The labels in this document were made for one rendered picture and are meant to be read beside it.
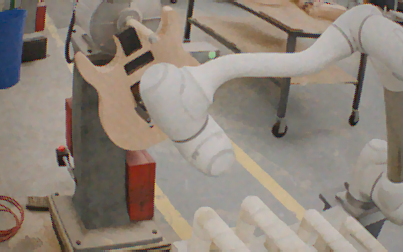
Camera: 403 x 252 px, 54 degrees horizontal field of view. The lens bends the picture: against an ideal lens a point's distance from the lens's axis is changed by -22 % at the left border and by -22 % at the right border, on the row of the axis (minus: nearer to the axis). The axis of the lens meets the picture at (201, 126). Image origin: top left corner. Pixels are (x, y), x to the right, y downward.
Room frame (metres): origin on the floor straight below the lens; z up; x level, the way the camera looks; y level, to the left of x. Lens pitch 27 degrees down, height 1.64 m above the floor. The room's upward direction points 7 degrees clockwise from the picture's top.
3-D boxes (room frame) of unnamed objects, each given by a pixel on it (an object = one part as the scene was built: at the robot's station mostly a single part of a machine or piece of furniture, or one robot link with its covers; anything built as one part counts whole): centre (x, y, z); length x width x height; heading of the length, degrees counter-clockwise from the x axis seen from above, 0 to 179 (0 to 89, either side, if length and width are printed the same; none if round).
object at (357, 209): (1.35, -0.65, 0.73); 0.22 x 0.18 x 0.06; 24
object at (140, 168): (1.71, 0.26, 0.49); 0.25 x 0.12 x 0.37; 31
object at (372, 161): (1.33, -0.66, 0.87); 0.18 x 0.16 x 0.22; 24
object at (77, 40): (1.63, 0.40, 1.11); 0.36 x 0.24 x 0.04; 31
